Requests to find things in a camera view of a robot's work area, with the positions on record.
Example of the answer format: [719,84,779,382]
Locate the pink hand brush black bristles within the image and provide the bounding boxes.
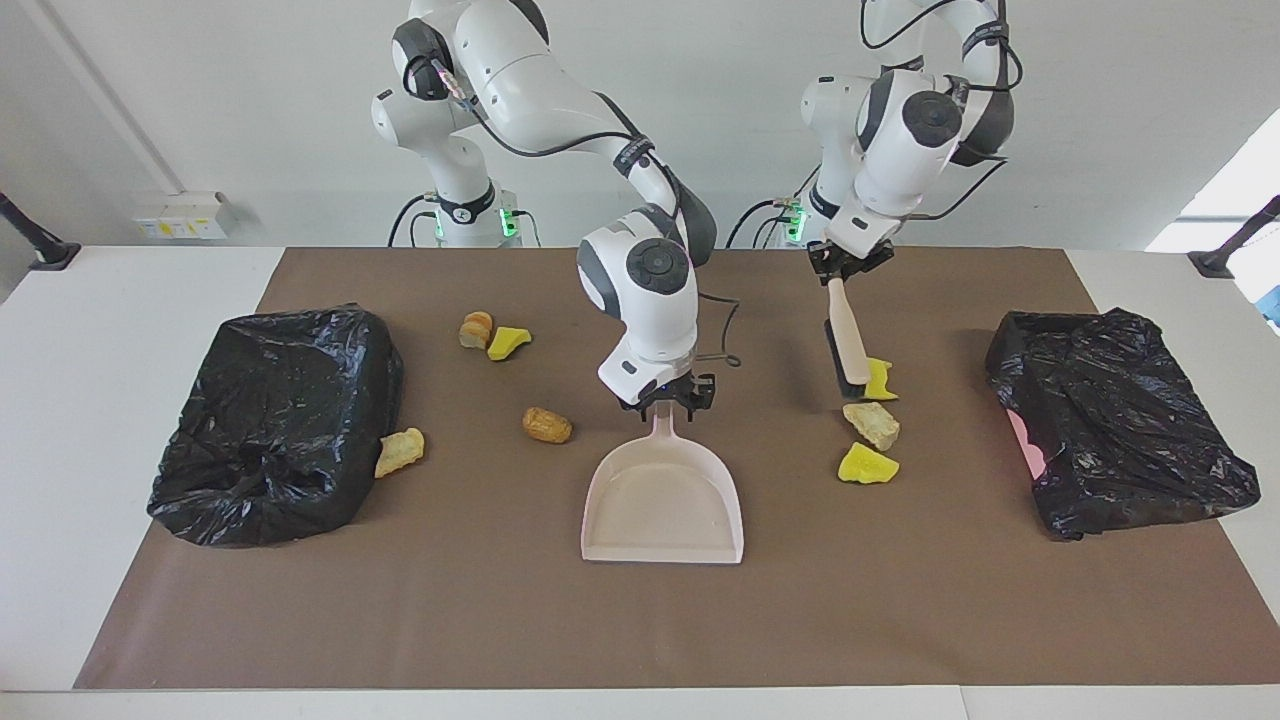
[822,275,873,389]

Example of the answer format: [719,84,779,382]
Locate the pink plastic dustpan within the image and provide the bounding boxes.
[581,405,745,565]

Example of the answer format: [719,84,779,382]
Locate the brown fried nugget toy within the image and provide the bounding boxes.
[522,406,574,445]

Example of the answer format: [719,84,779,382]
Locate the beige bread chunk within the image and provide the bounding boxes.
[842,401,901,452]

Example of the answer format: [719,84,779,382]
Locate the large yellow sponge piece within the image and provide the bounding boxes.
[837,442,900,486]

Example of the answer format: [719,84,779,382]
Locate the beige dumpling toy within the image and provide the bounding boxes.
[375,428,426,479]

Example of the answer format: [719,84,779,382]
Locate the pink plastic bin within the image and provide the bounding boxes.
[1007,408,1048,481]

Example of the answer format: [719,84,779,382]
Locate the black trash bag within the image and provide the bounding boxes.
[985,308,1261,542]

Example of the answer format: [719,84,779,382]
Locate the black bag lined bin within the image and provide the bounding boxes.
[147,304,406,548]

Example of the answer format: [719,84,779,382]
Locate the brown table mat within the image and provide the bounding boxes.
[73,247,1280,691]

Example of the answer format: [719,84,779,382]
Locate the black clamp stand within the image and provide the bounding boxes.
[0,192,81,272]
[1188,195,1280,279]

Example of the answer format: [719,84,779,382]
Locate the black base cable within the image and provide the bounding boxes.
[387,193,441,248]
[725,165,823,248]

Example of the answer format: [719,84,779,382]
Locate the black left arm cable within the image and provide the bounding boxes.
[858,0,1023,223]

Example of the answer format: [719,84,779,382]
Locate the white wall socket box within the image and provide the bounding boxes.
[133,192,238,241]

